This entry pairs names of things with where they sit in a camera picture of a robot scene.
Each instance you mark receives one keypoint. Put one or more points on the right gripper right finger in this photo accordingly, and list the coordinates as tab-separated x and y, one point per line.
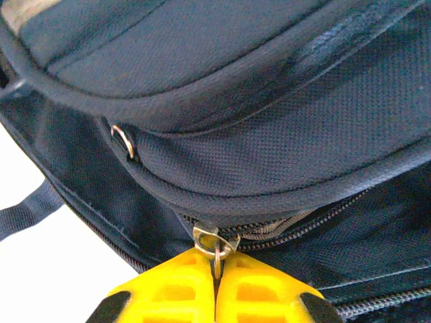
262	296

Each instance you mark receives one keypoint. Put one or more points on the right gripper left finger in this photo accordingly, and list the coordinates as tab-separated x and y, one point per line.
168	296

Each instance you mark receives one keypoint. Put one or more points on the navy blue backpack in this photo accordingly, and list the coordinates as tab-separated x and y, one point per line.
269	151

